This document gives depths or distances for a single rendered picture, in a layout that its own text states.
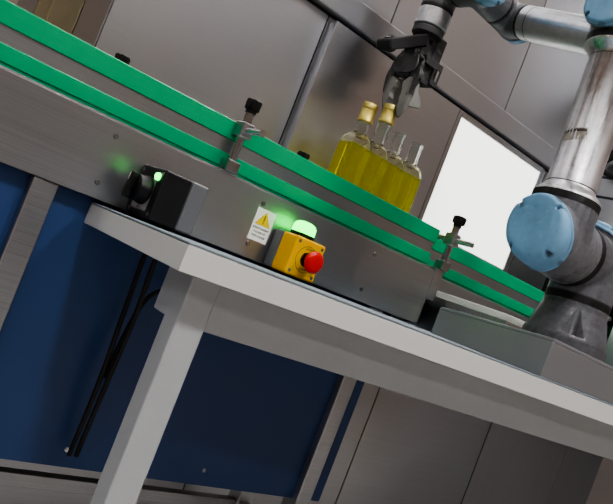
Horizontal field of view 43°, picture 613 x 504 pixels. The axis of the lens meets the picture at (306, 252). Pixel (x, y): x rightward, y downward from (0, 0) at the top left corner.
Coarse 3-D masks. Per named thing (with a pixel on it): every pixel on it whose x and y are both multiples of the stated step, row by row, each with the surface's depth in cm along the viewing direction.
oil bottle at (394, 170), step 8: (392, 152) 172; (392, 160) 170; (400, 160) 172; (392, 168) 171; (400, 168) 172; (384, 176) 170; (392, 176) 171; (400, 176) 173; (384, 184) 170; (392, 184) 172; (376, 192) 170; (384, 192) 171; (392, 192) 172; (384, 200) 171; (392, 200) 173
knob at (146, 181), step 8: (128, 176) 115; (136, 176) 115; (144, 176) 116; (128, 184) 115; (136, 184) 115; (144, 184) 115; (152, 184) 116; (128, 192) 115; (136, 192) 115; (144, 192) 115; (136, 200) 116; (144, 200) 116
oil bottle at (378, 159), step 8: (376, 144) 167; (376, 152) 166; (384, 152) 168; (368, 160) 166; (376, 160) 167; (384, 160) 168; (368, 168) 166; (376, 168) 167; (384, 168) 169; (368, 176) 167; (376, 176) 168; (360, 184) 166; (368, 184) 167; (376, 184) 168
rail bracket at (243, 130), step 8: (248, 104) 130; (256, 104) 130; (248, 112) 130; (256, 112) 131; (248, 120) 130; (240, 128) 129; (248, 128) 129; (240, 136) 129; (248, 136) 130; (264, 136) 127; (240, 144) 130; (232, 152) 130; (224, 160) 130; (232, 160) 129; (224, 168) 129; (232, 168) 130
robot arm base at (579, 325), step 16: (544, 304) 136; (560, 304) 134; (576, 304) 133; (592, 304) 133; (528, 320) 141; (544, 320) 134; (560, 320) 132; (576, 320) 132; (592, 320) 132; (560, 336) 131; (576, 336) 131; (592, 336) 131; (592, 352) 131
